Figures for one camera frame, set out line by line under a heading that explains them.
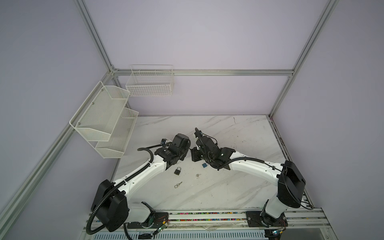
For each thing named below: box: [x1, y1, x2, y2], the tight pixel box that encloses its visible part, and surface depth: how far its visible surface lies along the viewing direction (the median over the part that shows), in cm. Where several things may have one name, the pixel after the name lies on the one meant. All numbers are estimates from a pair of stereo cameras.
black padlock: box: [174, 166, 182, 176], surface depth 92 cm
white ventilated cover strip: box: [92, 230, 267, 240], surface depth 72 cm
